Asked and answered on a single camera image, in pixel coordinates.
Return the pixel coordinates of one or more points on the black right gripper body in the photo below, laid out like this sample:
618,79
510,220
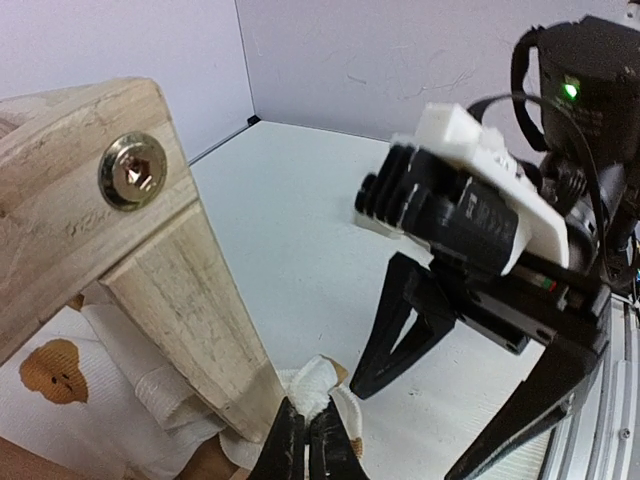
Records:
575,90

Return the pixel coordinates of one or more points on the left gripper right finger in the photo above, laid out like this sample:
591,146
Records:
331,456

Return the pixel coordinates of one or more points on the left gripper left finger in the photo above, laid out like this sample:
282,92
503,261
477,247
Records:
282,455

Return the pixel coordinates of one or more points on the bear print cream cushion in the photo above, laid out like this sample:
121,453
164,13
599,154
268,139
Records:
90,393

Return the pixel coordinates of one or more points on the wooden pet bed frame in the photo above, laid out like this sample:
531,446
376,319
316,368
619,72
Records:
96,189

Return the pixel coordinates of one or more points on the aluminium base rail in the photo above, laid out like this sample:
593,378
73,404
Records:
602,440

